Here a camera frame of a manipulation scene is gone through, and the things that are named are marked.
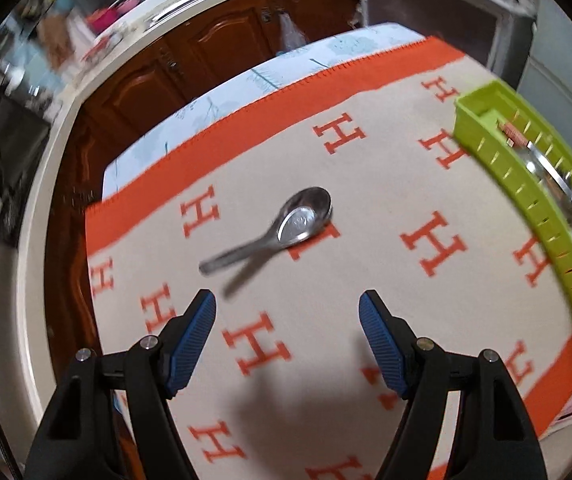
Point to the orange beige patterned blanket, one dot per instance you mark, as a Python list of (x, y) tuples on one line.
[(390, 185)]

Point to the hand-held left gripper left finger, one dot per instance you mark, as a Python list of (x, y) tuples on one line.
[(191, 345)]

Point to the grey metal cabinet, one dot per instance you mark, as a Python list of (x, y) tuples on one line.
[(440, 5)]

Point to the pale blue printed tablecloth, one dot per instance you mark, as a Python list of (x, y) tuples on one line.
[(266, 80)]

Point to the grey refrigerator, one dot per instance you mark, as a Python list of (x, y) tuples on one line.
[(565, 60)]

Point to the brown wooden kitchen cabinets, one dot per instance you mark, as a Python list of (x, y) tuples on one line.
[(216, 35)]

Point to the green plastic utensil tray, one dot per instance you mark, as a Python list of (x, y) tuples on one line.
[(525, 205)]

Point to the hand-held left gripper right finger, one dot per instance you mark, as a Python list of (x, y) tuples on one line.
[(380, 345)]

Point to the gas stove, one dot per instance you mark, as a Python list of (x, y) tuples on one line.
[(16, 125)]

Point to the white plastic bag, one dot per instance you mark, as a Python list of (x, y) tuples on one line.
[(291, 30)]

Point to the pile of mixed chopsticks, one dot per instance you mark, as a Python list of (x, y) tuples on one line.
[(510, 135)]

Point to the wide steel soup spoon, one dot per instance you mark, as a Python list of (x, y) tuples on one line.
[(306, 215)]

